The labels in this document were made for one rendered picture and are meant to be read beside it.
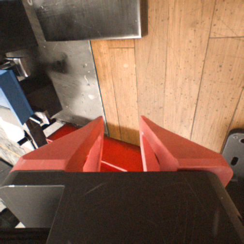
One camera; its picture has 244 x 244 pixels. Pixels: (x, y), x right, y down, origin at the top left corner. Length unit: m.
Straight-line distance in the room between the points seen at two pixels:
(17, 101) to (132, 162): 0.19
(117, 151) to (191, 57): 0.19
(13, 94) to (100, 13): 0.15
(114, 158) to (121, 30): 0.19
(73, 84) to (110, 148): 0.14
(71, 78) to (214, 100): 0.23
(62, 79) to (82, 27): 0.13
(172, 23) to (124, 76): 0.09
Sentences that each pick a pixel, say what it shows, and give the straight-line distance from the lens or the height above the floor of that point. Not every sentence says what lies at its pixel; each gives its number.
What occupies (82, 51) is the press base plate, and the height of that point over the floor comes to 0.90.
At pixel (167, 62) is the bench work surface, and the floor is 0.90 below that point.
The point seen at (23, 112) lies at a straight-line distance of 0.27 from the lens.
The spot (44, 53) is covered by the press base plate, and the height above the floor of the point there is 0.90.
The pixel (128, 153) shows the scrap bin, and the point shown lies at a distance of 0.29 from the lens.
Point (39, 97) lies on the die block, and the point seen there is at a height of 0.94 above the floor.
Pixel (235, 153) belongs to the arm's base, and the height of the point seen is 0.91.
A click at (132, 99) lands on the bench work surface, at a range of 0.25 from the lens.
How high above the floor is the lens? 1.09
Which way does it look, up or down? 43 degrees down
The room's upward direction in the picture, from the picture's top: 137 degrees counter-clockwise
